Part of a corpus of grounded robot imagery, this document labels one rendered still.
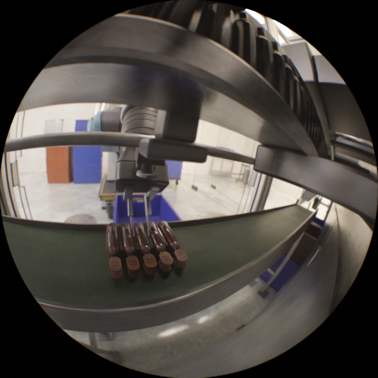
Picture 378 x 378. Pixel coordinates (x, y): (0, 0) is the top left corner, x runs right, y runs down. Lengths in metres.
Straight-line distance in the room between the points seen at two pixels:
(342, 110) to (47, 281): 0.53
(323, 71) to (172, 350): 1.04
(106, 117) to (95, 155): 2.34
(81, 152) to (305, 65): 2.87
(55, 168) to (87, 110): 1.94
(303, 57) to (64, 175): 3.17
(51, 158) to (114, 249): 3.04
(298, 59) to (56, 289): 0.46
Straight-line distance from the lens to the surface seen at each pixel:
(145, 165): 0.15
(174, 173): 2.88
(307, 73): 0.26
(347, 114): 0.36
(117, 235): 0.20
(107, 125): 0.44
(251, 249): 0.28
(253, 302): 1.08
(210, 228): 0.30
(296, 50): 0.31
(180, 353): 0.84
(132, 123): 0.21
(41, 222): 0.30
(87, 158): 2.81
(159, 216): 1.23
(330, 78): 0.28
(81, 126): 2.85
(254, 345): 0.18
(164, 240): 0.20
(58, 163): 3.10
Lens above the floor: 0.84
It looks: 17 degrees down
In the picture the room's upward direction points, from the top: 10 degrees clockwise
